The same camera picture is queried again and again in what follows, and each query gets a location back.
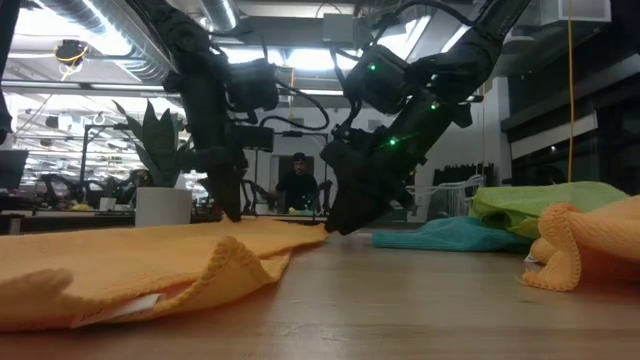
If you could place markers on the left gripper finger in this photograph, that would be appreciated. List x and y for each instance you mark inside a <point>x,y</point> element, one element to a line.
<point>212,185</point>
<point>234,190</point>

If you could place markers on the teal microfiber towel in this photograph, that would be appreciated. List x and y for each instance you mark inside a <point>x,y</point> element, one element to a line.
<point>450,235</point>

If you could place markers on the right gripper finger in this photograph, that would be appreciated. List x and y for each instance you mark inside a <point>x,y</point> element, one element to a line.
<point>397,190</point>
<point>355,200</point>

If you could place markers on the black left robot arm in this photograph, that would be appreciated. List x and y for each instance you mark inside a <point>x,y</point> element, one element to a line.
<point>197,95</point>

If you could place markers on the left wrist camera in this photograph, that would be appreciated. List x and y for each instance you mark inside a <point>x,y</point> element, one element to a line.
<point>252,85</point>

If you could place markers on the black computer monitor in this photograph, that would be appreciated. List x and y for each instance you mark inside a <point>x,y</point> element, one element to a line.
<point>12,167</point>

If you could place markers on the potted snake plant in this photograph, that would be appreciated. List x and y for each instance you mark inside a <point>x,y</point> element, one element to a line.
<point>162,205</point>

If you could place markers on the clear plastic bin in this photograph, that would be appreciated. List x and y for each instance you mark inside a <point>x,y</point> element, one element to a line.
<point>450,197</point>

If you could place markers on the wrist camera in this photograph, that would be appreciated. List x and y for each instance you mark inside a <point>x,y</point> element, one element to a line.
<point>252,85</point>
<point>380,80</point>

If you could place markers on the grey ceiling junction box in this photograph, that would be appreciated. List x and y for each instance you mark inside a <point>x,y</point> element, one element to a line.
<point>338,29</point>

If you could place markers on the green microfiber towel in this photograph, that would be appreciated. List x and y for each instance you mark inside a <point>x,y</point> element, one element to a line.
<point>550,205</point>

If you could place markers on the silver spiral air duct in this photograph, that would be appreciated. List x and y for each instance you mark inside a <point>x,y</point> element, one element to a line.
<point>115,35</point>

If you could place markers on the long ceiling light bar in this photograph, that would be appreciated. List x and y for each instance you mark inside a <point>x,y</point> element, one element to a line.
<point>320,92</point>
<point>75,87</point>

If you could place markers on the orange microfiber towel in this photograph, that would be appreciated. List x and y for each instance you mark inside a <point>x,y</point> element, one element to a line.
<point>600,240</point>
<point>150,260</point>

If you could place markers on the person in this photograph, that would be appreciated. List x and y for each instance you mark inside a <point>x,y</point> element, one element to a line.
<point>298,187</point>

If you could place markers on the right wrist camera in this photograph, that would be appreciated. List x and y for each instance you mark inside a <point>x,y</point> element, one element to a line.
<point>380,80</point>

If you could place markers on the office desk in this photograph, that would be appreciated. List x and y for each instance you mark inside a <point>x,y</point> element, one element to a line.
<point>65,220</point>

